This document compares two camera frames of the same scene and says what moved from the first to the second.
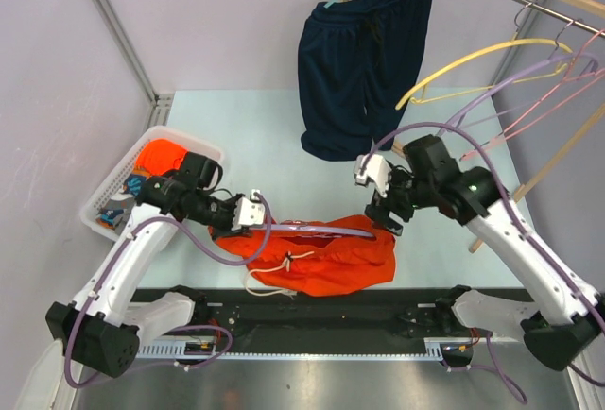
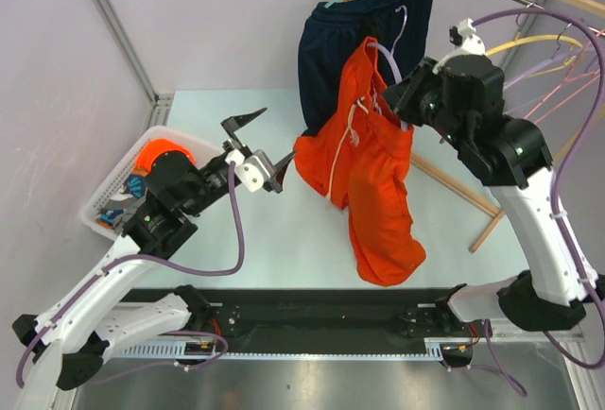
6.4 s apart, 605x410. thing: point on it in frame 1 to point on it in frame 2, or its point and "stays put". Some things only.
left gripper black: [232, 200] to [235, 123]
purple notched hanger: [308, 228] to [389, 55]
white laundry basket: [115, 180] stays put
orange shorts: [315, 264] to [357, 152]
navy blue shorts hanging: [356, 60] stays put
